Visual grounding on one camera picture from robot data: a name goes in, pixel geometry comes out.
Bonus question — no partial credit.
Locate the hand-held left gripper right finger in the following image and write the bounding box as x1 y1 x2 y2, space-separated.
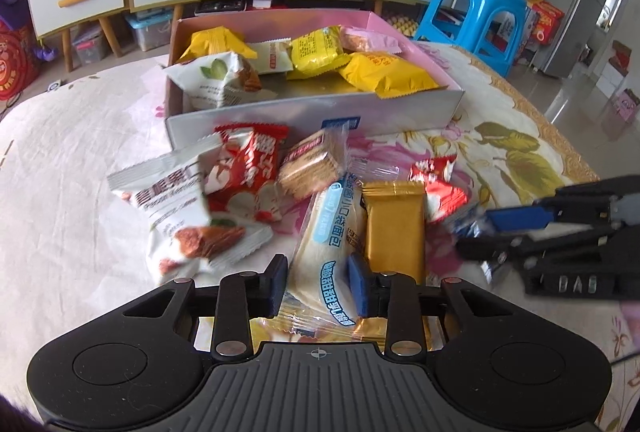
347 253 516 361

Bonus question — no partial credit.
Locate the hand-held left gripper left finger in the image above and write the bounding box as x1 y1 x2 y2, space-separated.
122 254 290 361

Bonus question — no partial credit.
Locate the red cardboard box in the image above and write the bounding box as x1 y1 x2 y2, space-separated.
522 0 566 48

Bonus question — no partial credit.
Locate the red printed bucket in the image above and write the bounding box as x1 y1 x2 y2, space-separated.
0 19 43 102

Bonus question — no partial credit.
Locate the dark blue foil candy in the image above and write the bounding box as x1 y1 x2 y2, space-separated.
447 204 503 283

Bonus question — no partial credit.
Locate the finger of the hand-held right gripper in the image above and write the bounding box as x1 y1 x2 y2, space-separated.
456 232 551 270
486 176 640 231

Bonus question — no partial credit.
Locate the large yellow snack packet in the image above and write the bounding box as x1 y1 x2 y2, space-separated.
337 52 441 99

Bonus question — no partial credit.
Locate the white nut snack packet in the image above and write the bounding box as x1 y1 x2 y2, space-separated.
106 134 273 285
165 51 278 110

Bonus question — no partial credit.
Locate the large red snack packet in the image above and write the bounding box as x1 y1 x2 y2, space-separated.
202 123 291 223

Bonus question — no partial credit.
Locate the clear storage bin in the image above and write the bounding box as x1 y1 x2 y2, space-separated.
72 24 111 65

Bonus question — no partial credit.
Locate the small yellow snack packet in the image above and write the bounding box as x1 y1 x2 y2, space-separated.
177 26 246 63

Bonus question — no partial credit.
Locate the clear cracker packet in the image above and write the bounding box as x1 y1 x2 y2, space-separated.
277 121 350 202

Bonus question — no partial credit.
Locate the pink snack packet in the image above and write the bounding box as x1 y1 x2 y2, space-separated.
341 26 402 55

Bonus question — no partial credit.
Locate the blue-lid storage bin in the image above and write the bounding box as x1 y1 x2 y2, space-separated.
125 9 176 52

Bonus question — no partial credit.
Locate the dark-lid storage bin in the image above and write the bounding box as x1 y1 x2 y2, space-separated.
194 0 246 17

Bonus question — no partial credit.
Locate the white blue bread packet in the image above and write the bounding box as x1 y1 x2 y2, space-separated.
282 172 368 343

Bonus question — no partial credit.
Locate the yellow egg carton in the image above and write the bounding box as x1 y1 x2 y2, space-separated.
385 12 421 37

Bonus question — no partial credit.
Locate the yellow packet with blue print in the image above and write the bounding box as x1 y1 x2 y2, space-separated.
290 26 352 80

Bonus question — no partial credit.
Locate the gold snack packet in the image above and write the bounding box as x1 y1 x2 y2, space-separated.
350 181 446 353

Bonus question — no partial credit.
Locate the pink cardboard box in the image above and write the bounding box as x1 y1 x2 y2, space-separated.
164 9 466 153

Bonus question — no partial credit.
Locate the white red-label snack packet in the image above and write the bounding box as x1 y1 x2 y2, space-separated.
245 39 296 75

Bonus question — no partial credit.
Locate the small red snack packet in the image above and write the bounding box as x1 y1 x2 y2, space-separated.
409 155 471 225

